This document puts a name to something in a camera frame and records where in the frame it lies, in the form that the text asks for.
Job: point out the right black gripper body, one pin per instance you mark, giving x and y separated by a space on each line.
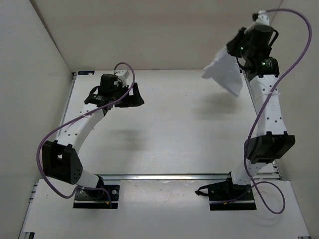
239 48

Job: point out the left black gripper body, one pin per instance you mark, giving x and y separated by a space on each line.
121 92

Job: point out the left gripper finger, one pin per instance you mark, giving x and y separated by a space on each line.
125 103
135 98

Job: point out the white skirt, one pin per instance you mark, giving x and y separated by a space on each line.
225 71

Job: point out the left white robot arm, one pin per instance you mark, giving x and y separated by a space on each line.
60 158

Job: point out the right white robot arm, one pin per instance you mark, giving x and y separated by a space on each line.
268 139

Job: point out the left blue corner label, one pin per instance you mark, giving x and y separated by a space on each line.
86 73

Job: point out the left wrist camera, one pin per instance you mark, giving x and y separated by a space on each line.
122 74

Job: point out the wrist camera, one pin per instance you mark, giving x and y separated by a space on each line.
259 18
122 74

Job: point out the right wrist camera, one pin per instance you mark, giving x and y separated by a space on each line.
259 18

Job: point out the aluminium front rail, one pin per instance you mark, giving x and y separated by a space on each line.
163 177

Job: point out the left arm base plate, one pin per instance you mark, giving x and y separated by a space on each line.
97 199

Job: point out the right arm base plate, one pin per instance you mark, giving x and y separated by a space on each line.
224 196

